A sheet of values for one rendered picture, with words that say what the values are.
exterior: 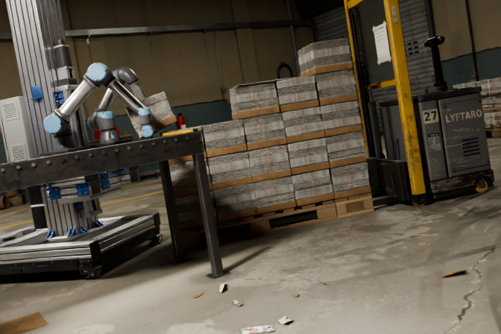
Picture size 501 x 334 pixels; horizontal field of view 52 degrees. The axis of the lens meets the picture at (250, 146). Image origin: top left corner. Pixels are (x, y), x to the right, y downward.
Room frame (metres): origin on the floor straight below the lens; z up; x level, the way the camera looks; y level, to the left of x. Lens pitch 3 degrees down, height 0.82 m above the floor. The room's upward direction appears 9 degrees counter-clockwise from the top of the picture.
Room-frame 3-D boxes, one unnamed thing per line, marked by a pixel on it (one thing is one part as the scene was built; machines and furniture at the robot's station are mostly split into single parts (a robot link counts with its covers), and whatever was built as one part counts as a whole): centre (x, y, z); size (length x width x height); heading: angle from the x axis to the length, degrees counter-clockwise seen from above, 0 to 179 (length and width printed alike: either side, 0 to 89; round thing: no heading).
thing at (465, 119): (4.11, -1.44, 0.40); 0.69 x 0.55 x 0.80; 11
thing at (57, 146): (3.37, 1.19, 0.87); 0.15 x 0.15 x 0.10
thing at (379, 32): (4.04, -1.10, 1.27); 0.57 x 0.01 x 0.65; 11
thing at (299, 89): (3.90, -0.36, 0.95); 0.38 x 0.29 x 0.23; 10
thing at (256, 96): (3.85, -0.07, 0.95); 0.38 x 0.29 x 0.23; 10
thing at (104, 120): (3.84, 1.02, 0.98); 0.13 x 0.12 x 0.14; 44
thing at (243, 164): (3.82, 0.06, 0.42); 1.17 x 0.39 x 0.83; 101
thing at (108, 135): (3.83, 1.02, 0.87); 0.15 x 0.15 x 0.10
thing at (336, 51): (3.96, -0.65, 0.65); 0.39 x 0.30 x 1.29; 11
